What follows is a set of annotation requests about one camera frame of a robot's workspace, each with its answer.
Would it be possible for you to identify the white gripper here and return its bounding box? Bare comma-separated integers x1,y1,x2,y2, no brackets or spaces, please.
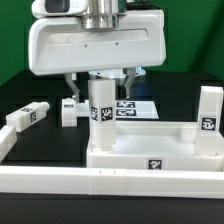
28,10,166,103

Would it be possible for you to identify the white U-shaped fence frame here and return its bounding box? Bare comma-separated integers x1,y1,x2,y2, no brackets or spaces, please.
0,126,224,199

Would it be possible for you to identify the fiducial marker sheet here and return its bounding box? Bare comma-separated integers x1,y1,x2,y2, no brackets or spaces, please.
116,100,159,119

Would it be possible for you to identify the white desk top tray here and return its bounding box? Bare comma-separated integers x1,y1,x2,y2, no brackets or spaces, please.
86,121,224,172

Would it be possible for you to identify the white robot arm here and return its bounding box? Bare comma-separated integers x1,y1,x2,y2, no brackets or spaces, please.
28,0,166,103

